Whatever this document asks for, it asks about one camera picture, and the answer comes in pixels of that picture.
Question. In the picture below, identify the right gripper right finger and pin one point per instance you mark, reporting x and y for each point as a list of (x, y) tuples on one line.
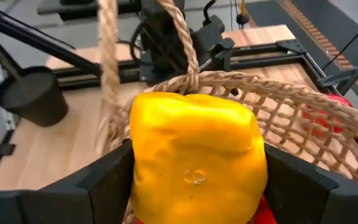
[(315, 202)]

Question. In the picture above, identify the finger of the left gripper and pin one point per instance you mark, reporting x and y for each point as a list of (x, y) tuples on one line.
[(219, 46)]

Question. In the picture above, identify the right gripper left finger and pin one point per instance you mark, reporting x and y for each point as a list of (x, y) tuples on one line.
[(73, 202)]

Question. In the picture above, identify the glossy red tomato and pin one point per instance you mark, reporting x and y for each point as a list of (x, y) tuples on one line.
[(322, 121)]

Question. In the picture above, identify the yellow bell pepper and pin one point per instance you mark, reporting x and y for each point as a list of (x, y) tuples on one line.
[(197, 149)]

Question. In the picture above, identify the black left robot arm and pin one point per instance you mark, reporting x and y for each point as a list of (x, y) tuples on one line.
[(73, 9)]

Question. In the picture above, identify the small black ball device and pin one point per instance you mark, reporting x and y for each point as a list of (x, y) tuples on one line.
[(243, 18)]

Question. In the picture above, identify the black plant pot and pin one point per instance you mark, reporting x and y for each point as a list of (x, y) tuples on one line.
[(31, 96)]

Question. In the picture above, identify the black mat with hazard stripes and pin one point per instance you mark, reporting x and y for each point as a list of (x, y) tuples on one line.
[(337, 25)]

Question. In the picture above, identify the black metal table frame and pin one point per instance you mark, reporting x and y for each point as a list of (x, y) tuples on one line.
[(266, 57)]

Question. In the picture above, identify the black diagonal frame strut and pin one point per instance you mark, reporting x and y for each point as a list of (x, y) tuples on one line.
[(42, 40)]

